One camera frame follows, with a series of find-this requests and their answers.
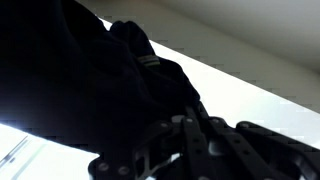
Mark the black cloth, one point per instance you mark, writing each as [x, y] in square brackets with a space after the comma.
[83, 83]

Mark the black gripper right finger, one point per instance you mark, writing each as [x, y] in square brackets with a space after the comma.
[253, 153]

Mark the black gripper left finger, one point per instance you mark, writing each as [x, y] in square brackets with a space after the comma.
[150, 146]

